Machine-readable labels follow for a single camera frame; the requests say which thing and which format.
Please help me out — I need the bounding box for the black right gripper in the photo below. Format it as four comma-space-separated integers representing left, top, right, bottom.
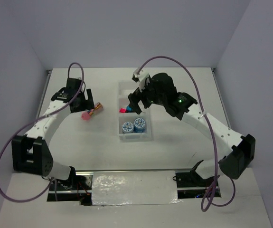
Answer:
128, 77, 166, 114

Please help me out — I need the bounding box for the pink capped pencil tube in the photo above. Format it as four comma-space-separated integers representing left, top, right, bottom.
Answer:
81, 103, 103, 121

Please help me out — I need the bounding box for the pink cap black highlighter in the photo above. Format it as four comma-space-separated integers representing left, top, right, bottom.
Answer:
119, 108, 126, 113

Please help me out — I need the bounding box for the blue round jar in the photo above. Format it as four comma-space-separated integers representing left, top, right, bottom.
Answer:
122, 121, 134, 133
133, 117, 146, 133

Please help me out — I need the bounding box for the blue cap black highlighter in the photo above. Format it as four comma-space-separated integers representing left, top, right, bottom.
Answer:
126, 106, 133, 113

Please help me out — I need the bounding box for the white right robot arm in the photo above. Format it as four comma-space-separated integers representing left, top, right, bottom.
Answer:
128, 73, 255, 186

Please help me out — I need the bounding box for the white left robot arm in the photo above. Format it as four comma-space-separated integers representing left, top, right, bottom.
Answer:
11, 78, 94, 190

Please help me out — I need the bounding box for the translucent three-compartment organizer tray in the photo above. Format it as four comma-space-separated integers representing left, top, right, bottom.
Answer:
117, 81, 152, 143

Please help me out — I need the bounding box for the silver foil covered plate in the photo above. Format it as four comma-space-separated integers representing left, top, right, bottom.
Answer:
92, 171, 179, 206

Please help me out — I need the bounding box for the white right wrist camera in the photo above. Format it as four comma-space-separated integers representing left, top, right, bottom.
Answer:
132, 69, 150, 92

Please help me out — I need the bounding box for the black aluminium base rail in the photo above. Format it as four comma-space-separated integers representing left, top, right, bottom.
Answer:
47, 171, 213, 206

